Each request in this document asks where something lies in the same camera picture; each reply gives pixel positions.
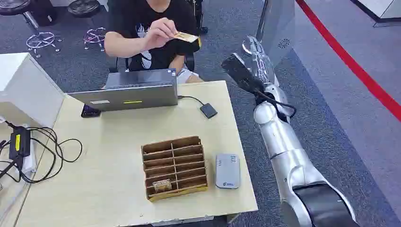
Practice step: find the black bin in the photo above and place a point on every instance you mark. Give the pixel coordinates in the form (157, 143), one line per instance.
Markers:
(44, 12)

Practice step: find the white cabinet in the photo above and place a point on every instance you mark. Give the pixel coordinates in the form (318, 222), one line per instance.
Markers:
(28, 91)

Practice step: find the person's right hand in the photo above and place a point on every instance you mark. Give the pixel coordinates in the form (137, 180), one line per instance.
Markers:
(159, 33)

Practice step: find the grey laptop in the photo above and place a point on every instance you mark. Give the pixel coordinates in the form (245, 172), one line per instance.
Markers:
(131, 97)

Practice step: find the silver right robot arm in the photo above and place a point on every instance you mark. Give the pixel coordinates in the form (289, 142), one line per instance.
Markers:
(282, 141)

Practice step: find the black round stool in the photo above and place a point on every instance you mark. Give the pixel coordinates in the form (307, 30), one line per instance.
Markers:
(14, 5)
(84, 7)

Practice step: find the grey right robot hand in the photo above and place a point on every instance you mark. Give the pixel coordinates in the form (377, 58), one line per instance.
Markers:
(242, 73)

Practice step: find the wooden slotted card box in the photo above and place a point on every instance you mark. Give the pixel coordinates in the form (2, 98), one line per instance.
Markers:
(175, 169)

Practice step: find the black smartphone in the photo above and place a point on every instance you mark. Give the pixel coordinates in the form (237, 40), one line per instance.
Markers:
(90, 112)

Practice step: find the person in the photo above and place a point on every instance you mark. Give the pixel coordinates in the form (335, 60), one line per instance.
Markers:
(131, 15)

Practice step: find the black power adapter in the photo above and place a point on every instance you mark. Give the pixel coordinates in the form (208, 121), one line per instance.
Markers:
(19, 142)

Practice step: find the white plinth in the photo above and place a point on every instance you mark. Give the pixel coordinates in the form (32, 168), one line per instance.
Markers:
(382, 7)

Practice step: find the black stand legs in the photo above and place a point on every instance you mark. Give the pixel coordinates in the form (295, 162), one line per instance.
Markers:
(199, 15)

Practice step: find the yellow card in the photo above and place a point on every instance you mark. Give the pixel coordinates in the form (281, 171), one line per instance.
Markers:
(186, 37)

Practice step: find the chrome star chair base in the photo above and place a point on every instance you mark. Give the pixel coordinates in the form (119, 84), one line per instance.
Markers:
(94, 36)
(40, 40)

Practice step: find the chrome stanchion post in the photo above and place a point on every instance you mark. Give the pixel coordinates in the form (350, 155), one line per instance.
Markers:
(246, 47)

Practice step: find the grey card reader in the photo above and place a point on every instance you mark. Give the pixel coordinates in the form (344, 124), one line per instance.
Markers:
(227, 170)

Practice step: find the grey standing sign panel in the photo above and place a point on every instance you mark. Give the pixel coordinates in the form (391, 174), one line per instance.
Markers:
(278, 18)

